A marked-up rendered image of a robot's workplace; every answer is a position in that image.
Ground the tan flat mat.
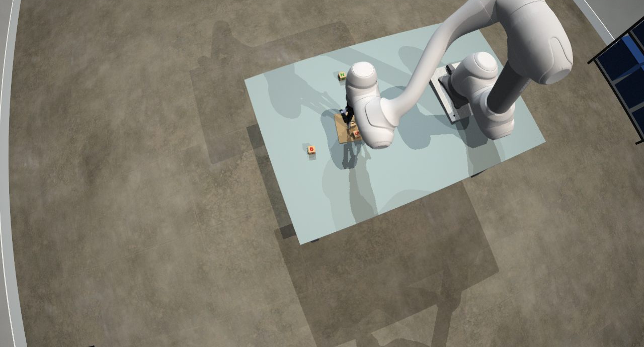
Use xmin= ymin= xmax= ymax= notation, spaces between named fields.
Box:
xmin=334 ymin=114 xmax=363 ymax=143

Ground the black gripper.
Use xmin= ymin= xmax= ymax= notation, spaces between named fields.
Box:
xmin=340 ymin=103 xmax=354 ymax=128

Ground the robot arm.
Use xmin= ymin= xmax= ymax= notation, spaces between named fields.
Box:
xmin=345 ymin=0 xmax=573 ymax=149

